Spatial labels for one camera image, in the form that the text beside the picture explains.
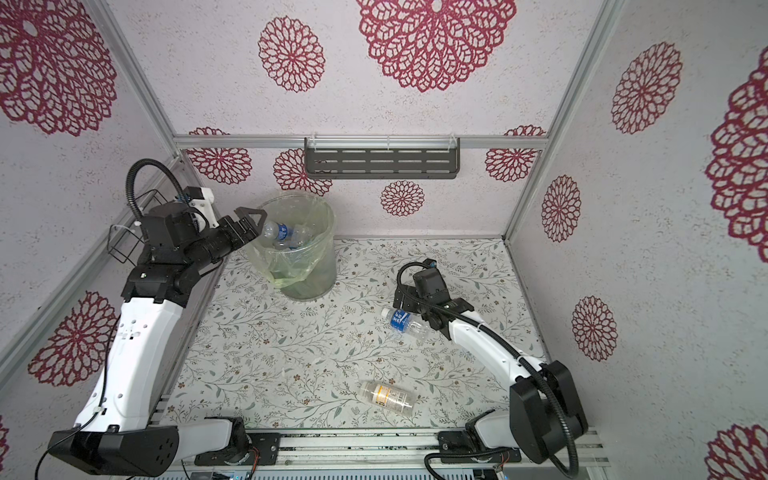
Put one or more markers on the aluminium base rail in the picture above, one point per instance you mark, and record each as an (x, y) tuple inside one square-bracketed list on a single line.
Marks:
[(381, 449)]

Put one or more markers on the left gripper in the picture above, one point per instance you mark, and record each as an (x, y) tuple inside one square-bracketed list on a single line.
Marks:
[(240, 235)]

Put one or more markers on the Pocari bottle white cap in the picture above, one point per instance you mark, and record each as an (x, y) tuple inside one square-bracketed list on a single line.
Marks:
[(405, 323)]

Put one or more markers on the clear plastic bin liner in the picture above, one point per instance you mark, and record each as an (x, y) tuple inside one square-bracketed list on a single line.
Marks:
[(288, 258)]

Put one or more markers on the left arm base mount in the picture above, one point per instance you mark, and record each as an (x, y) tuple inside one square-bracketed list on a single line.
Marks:
[(247, 449)]

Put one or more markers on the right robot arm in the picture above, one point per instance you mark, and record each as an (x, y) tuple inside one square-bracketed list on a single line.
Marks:
[(544, 416)]

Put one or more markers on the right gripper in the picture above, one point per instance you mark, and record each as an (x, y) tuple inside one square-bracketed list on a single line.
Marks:
[(411, 302)]

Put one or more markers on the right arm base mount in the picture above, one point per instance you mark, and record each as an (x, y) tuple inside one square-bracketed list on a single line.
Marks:
[(463, 447)]

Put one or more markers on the clear bottle yellow label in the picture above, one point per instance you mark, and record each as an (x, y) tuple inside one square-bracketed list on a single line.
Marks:
[(388, 397)]

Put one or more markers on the clear bottle blue label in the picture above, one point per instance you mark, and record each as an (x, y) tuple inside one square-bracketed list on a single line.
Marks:
[(281, 236)]

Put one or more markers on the grey slotted wall shelf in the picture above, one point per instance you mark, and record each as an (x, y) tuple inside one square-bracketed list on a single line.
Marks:
[(387, 158)]

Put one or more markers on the black wire wall rack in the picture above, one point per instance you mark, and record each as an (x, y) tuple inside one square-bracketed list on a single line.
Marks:
[(125, 242)]

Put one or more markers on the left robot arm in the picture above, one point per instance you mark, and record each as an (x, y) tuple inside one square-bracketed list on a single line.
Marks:
[(113, 434)]

